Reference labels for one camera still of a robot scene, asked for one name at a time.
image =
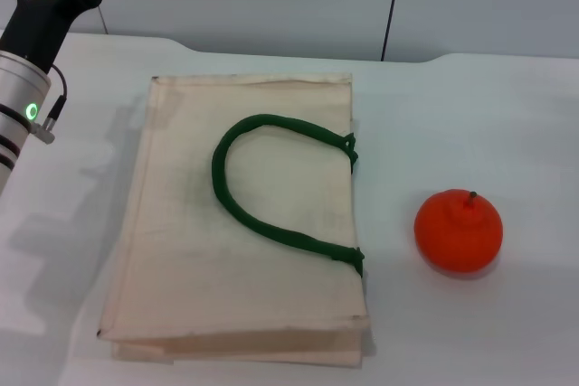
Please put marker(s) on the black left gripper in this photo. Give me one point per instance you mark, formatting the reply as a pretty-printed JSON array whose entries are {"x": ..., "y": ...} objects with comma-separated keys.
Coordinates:
[{"x": 40, "y": 20}]

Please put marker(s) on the orange fruit with stem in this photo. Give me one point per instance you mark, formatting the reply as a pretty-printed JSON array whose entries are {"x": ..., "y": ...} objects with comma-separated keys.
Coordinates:
[{"x": 452, "y": 241}]

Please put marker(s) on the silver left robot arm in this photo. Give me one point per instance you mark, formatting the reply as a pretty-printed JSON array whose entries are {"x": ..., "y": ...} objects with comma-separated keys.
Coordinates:
[{"x": 18, "y": 96}]

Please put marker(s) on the thin dark background rod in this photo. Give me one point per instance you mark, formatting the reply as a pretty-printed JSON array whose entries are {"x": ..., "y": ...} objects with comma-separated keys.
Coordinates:
[{"x": 391, "y": 2}]

